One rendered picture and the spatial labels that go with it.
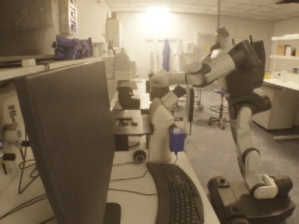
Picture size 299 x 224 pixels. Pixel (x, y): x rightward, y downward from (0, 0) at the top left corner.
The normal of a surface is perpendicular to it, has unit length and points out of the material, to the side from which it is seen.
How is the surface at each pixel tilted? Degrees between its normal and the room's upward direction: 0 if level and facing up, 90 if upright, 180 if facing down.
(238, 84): 100
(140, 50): 90
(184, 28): 90
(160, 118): 86
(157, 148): 90
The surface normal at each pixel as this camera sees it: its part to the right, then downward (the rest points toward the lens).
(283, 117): 0.07, 0.29
